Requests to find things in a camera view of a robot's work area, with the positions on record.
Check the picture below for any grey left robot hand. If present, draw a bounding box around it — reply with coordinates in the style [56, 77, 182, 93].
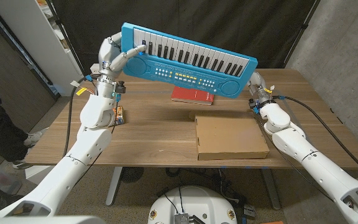
[98, 31, 148, 83]

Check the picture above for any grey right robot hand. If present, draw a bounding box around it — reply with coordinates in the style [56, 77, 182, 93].
[247, 71, 275, 107]

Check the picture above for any blue toy piano keyboard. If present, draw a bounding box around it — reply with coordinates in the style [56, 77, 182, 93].
[121, 22, 259, 100]

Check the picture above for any white power strip box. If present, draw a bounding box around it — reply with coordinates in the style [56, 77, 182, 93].
[89, 63, 103, 76]

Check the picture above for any flat cardboard box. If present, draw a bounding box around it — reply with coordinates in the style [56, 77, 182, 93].
[194, 112, 270, 161]

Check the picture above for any red notebook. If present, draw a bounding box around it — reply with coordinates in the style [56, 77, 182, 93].
[170, 86, 215, 106]

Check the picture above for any black backdrop stand pole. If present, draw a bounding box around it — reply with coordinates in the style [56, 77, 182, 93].
[283, 0, 322, 68]
[46, 0, 88, 79]

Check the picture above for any small colourful snack packet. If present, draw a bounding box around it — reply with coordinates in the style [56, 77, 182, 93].
[112, 105, 126, 127]

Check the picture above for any white shelf cabinet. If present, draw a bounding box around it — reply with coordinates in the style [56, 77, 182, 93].
[0, 0, 85, 97]

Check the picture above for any black backdrop curtain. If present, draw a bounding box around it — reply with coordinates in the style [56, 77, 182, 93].
[51, 0, 318, 78]

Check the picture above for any grey table leg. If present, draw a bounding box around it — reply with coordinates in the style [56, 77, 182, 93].
[261, 167, 282, 211]
[105, 167, 123, 207]

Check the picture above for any white sneaker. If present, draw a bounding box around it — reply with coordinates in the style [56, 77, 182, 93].
[23, 130, 44, 147]

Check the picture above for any round black floor fan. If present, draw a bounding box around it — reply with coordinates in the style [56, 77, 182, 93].
[119, 167, 145, 184]

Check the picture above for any grey power adapter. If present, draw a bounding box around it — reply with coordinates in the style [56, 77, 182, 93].
[243, 204, 257, 220]

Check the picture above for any white robot torso base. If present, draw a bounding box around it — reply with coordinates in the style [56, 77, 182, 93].
[147, 185, 238, 224]

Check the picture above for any left wrist cable tag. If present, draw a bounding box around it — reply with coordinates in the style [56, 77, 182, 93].
[70, 80, 88, 96]

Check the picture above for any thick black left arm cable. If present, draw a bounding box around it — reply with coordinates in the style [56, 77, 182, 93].
[62, 76, 93, 158]

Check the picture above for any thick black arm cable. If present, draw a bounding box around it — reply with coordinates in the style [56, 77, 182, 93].
[272, 95, 358, 183]
[62, 76, 93, 158]

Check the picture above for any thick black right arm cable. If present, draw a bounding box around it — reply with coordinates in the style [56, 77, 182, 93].
[272, 95, 358, 183]

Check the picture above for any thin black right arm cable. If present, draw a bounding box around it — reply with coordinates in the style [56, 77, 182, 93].
[259, 124, 335, 203]

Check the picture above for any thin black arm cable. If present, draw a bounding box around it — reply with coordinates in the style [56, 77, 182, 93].
[72, 101, 120, 188]
[259, 124, 335, 203]

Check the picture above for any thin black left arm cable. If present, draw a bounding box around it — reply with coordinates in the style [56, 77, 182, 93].
[72, 101, 120, 188]

